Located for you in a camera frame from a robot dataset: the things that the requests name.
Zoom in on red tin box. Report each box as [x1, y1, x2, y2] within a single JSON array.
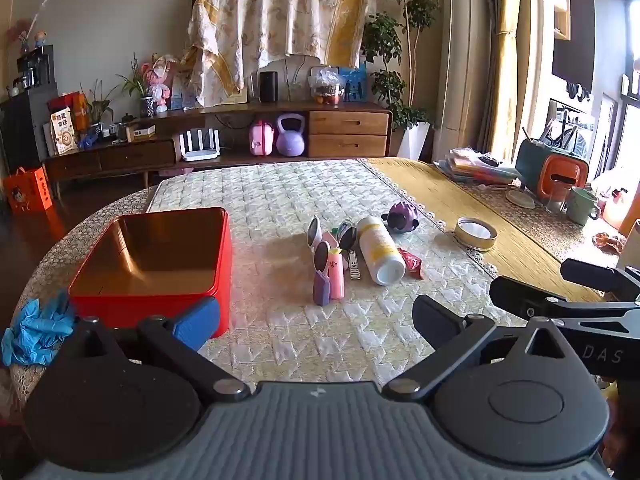
[[68, 207, 234, 342]]

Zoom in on white standing air conditioner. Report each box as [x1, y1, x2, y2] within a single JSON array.
[[432, 0, 506, 161]]

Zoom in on small green potted plant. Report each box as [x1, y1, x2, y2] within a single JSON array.
[[82, 80, 118, 136]]

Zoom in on orange paper bag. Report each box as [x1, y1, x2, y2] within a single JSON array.
[[50, 91, 91, 131]]

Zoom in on floral yellow sheet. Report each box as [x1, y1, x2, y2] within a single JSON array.
[[181, 0, 378, 92]]

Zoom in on light wooden drawer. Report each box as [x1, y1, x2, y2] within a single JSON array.
[[309, 111, 390, 136], [309, 135, 389, 157]]

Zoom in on white sunglasses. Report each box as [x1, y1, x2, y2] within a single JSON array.
[[306, 215, 335, 283]]

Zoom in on white coffee powder bag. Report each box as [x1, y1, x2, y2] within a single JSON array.
[[49, 108, 80, 156]]

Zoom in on white router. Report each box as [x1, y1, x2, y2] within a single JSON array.
[[179, 129, 222, 162]]

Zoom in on clear plastic bag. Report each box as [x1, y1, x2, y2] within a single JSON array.
[[307, 66, 346, 106]]

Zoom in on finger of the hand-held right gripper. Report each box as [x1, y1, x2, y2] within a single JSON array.
[[489, 276, 640, 341], [560, 258, 640, 297]]

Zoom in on dark grey fridge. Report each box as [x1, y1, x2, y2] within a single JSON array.
[[0, 80, 61, 171]]

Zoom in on wooden TV cabinet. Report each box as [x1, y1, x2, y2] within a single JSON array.
[[42, 102, 393, 186]]

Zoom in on black speaker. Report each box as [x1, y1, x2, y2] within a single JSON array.
[[259, 71, 279, 103]]

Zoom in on white planter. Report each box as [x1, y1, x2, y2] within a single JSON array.
[[397, 121, 432, 161]]

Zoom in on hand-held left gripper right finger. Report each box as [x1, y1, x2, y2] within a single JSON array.
[[382, 295, 591, 401]]

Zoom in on cream tape roll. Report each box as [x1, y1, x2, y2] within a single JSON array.
[[454, 217, 499, 252]]

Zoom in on blue picture card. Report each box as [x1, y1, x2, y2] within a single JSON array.
[[339, 65, 368, 102]]

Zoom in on pink toy suitcase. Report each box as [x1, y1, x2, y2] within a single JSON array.
[[249, 120, 276, 155]]

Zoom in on white yellow small box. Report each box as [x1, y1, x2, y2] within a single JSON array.
[[126, 122, 157, 142]]

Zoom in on pink doll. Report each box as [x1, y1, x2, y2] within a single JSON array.
[[142, 55, 173, 113]]

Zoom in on small purple case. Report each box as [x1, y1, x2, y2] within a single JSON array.
[[313, 269, 332, 306]]

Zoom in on purple kettlebell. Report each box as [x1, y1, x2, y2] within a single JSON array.
[[276, 113, 306, 157]]

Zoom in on stack of books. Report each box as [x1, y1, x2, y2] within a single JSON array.
[[434, 147, 523, 186]]

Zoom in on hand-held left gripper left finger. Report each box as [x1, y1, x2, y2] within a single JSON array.
[[60, 296, 251, 403]]

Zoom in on yellow tablecloth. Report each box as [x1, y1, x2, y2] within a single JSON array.
[[367, 157, 626, 306]]

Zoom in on beige lace tablecloth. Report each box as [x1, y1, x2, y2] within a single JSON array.
[[7, 185, 161, 401]]

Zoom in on potted orchid plant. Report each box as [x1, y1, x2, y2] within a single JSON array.
[[117, 52, 161, 118]]

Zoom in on white round coaster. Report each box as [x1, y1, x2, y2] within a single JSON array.
[[505, 189, 538, 208]]

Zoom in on orange bottle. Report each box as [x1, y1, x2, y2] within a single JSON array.
[[602, 187, 631, 231]]

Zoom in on purple spiky toy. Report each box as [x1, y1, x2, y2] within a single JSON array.
[[381, 202, 422, 234]]

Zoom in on orange gift box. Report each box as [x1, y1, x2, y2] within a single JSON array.
[[4, 166, 53, 215]]

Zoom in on white plastic bottle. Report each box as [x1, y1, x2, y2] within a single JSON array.
[[356, 215, 407, 287]]

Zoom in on white cup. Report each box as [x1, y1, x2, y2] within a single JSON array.
[[620, 219, 640, 267]]

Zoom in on blue rubber gloves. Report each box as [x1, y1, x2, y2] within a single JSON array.
[[1, 290, 77, 367]]

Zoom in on green mug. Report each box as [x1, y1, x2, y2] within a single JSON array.
[[566, 186, 601, 226]]

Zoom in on red snack packet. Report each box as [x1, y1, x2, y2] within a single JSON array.
[[398, 249, 426, 281]]

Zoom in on black coffee machine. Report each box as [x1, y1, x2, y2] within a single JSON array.
[[17, 45, 55, 88]]

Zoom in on green orange desk organizer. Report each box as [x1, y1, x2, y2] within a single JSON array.
[[515, 137, 591, 201]]

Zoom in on clear glass cup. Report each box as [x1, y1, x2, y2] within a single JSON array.
[[545, 187, 568, 215]]

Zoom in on yellow curtain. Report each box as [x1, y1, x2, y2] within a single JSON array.
[[480, 0, 531, 161]]

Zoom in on quilted cream mat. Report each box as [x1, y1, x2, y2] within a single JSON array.
[[146, 158, 531, 396]]

